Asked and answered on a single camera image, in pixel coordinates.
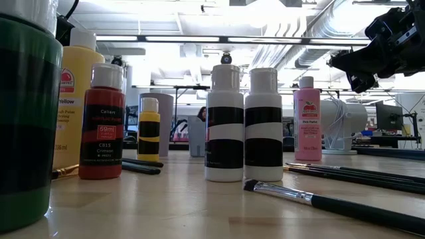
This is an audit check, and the silver-ferrule grey-bristle paintbrush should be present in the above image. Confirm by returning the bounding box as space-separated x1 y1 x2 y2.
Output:
315 165 425 183

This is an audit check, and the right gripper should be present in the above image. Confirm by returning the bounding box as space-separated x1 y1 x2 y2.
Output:
327 6 425 94

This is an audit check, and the white cup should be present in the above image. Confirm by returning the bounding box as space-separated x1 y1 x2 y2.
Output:
138 92 175 157

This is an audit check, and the small yellow black-striped paint bottle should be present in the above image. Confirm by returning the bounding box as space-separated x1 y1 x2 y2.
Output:
137 97 161 163

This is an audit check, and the green black-striped paint bottle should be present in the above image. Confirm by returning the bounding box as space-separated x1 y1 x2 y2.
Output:
0 0 64 233

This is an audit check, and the black chair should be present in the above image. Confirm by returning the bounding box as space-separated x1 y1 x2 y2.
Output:
283 135 296 153

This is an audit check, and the white cylindrical desk fan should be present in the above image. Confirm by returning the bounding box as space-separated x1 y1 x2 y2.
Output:
320 98 369 156

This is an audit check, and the long gold-ferrule paintbrush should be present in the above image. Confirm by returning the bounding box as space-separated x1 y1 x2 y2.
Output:
283 167 425 196

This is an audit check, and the small flat black-tip paintbrush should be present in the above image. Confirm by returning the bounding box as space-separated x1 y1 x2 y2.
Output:
121 161 162 173

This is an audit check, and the orange-handled paintbrush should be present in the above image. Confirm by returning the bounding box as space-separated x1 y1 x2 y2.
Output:
51 163 80 180

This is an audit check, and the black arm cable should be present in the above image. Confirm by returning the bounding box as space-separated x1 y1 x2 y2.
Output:
64 0 80 20

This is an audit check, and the large pink paint bottle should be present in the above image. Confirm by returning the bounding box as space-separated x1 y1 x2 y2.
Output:
293 76 323 162

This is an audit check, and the round black-tip paintbrush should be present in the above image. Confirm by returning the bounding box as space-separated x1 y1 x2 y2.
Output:
121 158 165 168

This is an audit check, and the large yellow paint bottle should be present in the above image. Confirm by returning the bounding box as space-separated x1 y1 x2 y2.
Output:
52 28 106 171

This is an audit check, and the red crimson paint bottle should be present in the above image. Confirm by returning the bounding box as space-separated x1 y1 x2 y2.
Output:
78 62 126 181

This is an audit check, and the white fan cord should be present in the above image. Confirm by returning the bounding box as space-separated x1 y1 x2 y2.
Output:
327 96 363 149

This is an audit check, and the white black-striped paint bottle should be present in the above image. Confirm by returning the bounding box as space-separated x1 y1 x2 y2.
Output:
204 64 245 183
244 67 284 183

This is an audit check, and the overhead frame bar with lights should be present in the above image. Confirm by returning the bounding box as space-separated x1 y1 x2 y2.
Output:
95 34 372 46

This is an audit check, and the black computer monitor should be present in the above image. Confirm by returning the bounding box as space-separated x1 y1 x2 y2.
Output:
375 101 404 132

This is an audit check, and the wide flat silver-ferrule paintbrush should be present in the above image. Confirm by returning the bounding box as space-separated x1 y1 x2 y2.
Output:
243 179 425 236

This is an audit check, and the pink background bin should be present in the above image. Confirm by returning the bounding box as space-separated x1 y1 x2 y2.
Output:
171 131 191 143

